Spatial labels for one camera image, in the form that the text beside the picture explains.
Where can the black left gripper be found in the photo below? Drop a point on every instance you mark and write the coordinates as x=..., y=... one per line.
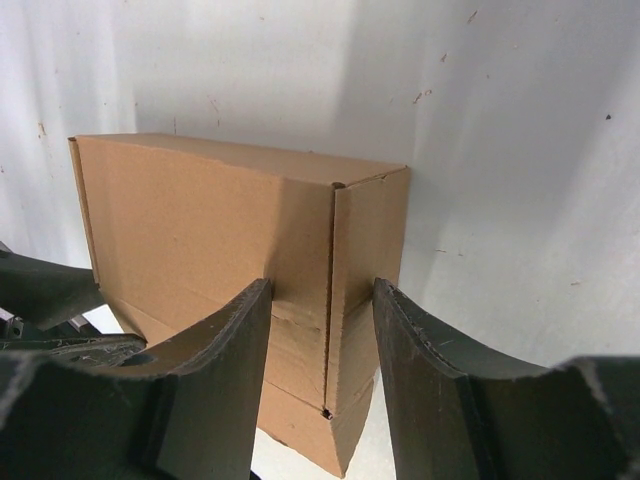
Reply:
x=44, y=311

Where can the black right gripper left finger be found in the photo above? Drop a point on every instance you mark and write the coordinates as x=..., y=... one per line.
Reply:
x=185, y=409

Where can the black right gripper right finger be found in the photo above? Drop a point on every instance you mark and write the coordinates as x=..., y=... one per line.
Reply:
x=458, y=409

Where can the brown cardboard paper box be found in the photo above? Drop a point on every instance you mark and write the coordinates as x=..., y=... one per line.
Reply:
x=178, y=226

